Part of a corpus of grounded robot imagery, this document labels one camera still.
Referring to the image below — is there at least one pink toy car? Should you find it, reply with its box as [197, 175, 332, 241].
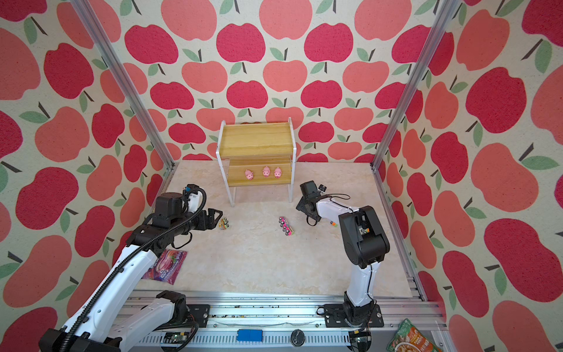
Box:
[283, 225, 293, 236]
[279, 216, 289, 228]

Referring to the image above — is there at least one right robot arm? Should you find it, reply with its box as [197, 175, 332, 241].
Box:
[296, 180, 390, 328]

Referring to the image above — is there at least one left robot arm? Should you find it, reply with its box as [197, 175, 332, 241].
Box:
[39, 184, 223, 351]

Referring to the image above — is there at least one purple snack bag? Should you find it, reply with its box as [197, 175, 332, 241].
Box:
[142, 249, 188, 285]

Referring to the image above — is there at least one round black knob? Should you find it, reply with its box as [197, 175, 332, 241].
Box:
[290, 329, 306, 348]

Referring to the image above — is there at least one green snack bag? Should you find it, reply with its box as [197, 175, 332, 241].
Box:
[386, 318, 442, 352]

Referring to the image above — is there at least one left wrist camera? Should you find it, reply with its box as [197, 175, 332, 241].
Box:
[183, 184, 199, 197]

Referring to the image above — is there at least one wooden two-tier shelf white frame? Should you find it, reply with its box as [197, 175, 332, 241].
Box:
[216, 118, 297, 206]

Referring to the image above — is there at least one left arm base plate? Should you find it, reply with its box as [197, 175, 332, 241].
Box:
[185, 304, 211, 329]

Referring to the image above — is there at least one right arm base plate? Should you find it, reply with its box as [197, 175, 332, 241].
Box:
[317, 302, 385, 329]

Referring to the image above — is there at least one blue block on rail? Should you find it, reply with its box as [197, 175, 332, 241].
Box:
[237, 329, 263, 343]

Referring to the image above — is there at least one left aluminium frame post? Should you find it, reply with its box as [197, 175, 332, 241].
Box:
[70, 1, 175, 173]

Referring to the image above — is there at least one aluminium frame post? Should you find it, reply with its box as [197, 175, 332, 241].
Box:
[70, 1, 175, 173]
[371, 0, 462, 175]

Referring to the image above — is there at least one right aluminium frame post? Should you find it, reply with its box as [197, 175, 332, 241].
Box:
[371, 0, 462, 175]

